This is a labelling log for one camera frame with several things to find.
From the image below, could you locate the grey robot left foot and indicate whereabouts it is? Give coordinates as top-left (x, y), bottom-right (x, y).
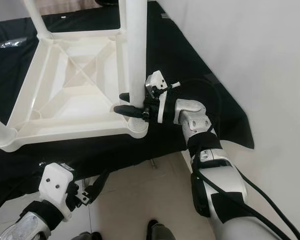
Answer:
top-left (70, 231), bottom-right (104, 240)

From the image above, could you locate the grey robot foot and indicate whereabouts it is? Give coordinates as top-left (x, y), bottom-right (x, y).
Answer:
top-left (147, 220), bottom-right (177, 240)
top-left (70, 231), bottom-right (104, 240)

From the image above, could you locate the black tablecloth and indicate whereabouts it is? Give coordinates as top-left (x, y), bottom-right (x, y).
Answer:
top-left (0, 0), bottom-right (256, 216)

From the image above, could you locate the large grey tape patch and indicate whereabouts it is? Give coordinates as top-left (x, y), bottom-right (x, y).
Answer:
top-left (207, 75), bottom-right (221, 86)

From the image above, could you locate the grey robot right foot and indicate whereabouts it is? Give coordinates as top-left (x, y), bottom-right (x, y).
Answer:
top-left (147, 220), bottom-right (177, 240)

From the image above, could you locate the clear plastic bag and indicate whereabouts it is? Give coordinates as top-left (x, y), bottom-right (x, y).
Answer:
top-left (0, 37), bottom-right (29, 51)

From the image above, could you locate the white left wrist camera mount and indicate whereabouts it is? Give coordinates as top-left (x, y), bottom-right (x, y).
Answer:
top-left (39, 162), bottom-right (75, 222)

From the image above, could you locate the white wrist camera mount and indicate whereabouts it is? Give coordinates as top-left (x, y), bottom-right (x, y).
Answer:
top-left (39, 162), bottom-right (75, 222)
top-left (145, 70), bottom-right (182, 123)

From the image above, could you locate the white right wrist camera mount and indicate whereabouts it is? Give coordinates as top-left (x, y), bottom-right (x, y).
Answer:
top-left (145, 70), bottom-right (182, 123)

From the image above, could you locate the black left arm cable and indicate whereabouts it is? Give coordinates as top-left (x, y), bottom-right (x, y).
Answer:
top-left (0, 172), bottom-right (43, 218)

